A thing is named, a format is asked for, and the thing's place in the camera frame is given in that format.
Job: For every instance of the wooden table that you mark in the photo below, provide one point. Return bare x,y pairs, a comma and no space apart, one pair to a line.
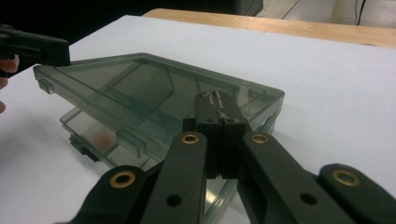
280,28

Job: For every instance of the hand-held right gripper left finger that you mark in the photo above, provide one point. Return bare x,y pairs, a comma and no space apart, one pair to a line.
208,124

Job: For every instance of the white table sheet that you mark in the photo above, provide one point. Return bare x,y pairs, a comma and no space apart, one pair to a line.
327,93

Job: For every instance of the grey metal cabinet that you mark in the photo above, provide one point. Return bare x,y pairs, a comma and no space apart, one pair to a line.
249,6

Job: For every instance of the grey transparent compartment box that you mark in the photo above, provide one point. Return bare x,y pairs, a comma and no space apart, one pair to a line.
124,84

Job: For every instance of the small red part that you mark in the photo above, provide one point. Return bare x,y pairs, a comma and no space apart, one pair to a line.
102,138

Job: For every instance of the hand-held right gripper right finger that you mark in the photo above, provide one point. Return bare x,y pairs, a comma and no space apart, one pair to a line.
230,130

